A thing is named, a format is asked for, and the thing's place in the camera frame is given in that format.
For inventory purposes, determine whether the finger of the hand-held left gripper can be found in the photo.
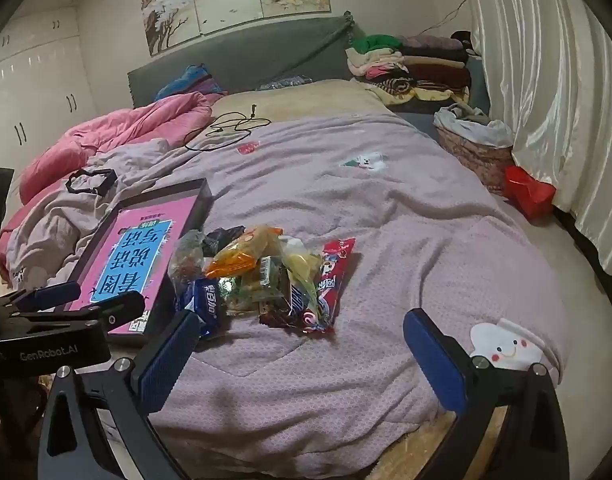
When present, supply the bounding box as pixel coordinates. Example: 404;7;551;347
16;294;145;333
6;281;81;313

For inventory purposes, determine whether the wall painting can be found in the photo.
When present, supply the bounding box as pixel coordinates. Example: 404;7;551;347
138;0;333;56

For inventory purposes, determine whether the clear green biscuit packet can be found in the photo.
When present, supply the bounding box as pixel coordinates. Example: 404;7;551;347
221;272;287;316

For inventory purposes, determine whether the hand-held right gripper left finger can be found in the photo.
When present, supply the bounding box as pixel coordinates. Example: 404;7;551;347
38;310;201;480

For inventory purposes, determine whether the red cartoon candy packet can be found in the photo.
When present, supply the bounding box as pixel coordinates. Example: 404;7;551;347
298;238;357;333

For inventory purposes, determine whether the red bag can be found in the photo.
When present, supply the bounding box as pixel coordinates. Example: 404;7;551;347
503;165;557;220

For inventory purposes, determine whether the white curtain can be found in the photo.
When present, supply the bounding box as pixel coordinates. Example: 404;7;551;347
461;0;612;286

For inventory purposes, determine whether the black cable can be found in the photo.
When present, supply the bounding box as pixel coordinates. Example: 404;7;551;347
185;105;271;152

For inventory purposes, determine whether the dark chocolate bar packet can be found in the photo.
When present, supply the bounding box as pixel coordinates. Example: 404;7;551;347
285;280;309;317

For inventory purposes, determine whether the woven basket with cloth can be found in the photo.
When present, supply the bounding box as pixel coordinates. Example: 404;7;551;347
433;104;516;196

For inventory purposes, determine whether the blue cloth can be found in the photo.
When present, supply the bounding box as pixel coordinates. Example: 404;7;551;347
156;64;221;101

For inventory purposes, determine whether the pile of folded clothes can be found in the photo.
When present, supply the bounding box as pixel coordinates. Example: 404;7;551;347
346;31;482;108

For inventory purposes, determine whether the clear candy bag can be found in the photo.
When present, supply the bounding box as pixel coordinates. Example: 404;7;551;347
168;230;207;296

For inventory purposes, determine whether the orange snack packet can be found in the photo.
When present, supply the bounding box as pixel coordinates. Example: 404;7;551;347
206;225;284;278

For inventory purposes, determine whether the patterned pillow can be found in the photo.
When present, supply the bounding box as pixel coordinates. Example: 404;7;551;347
258;76;314;92

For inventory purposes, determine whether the black strap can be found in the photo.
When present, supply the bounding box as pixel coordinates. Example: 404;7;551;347
66;168;117;195

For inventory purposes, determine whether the clear yellow snack bag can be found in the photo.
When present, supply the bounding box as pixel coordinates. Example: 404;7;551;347
281;240;324;321

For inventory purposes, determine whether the pink quilt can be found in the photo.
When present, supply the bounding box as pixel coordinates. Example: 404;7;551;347
0;92;214;281

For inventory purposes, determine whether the white wardrobe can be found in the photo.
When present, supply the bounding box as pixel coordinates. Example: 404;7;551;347
0;5;99;171

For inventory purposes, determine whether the dark grey tray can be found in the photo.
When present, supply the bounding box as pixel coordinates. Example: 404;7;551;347
66;178;211;348

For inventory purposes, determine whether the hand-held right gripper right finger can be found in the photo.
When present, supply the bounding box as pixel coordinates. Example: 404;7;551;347
403;307;572;480

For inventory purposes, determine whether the black snack packet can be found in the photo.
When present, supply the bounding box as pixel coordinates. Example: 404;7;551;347
203;226;247;256

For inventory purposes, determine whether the grey headboard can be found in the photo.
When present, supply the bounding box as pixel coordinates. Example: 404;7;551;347
127;15;492;111

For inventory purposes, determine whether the lilac blanket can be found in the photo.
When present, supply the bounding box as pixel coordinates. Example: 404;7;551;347
110;112;572;480

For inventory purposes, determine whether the crumpled lilac cloth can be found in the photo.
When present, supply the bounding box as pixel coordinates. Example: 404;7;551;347
8;137;177;286

